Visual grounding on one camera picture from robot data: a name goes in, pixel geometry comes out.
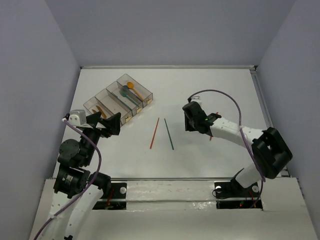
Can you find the blue spoon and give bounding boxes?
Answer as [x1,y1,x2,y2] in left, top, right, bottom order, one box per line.
[122,85,143,102]

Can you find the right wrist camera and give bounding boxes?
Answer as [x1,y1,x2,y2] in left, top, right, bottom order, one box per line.
[188,95,202,106]

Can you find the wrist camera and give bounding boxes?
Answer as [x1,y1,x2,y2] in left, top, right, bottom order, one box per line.
[188,95,202,106]
[62,109,87,127]

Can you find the orange spoon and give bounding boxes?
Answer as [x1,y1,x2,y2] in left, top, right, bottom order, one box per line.
[126,81,144,101]

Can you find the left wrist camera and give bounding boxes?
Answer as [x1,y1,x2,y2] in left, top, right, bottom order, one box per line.
[62,109,87,127]

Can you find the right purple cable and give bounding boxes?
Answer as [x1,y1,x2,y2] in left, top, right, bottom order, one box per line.
[188,89,266,208]

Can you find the yellow knife in bin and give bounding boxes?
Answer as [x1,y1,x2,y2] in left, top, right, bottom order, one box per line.
[96,105,107,119]

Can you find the teal fork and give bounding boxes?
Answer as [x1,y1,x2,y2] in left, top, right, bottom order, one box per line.
[119,90,139,106]

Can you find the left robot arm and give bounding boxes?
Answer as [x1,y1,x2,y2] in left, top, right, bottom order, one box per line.
[34,109,121,240]

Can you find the teal chopstick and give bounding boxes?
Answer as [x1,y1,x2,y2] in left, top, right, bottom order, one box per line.
[164,118,175,151]

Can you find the orange chopstick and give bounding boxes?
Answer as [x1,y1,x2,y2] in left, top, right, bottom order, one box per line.
[149,117,160,150]

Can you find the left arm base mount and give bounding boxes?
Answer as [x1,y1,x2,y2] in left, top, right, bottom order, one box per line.
[93,181,127,211]

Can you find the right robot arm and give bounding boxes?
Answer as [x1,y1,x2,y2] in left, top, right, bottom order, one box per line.
[182,101,293,196]

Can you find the teal fork crosswise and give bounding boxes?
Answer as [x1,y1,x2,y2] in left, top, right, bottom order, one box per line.
[109,91,138,111]

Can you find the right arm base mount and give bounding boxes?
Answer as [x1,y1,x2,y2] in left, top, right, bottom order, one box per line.
[211,181,263,210]

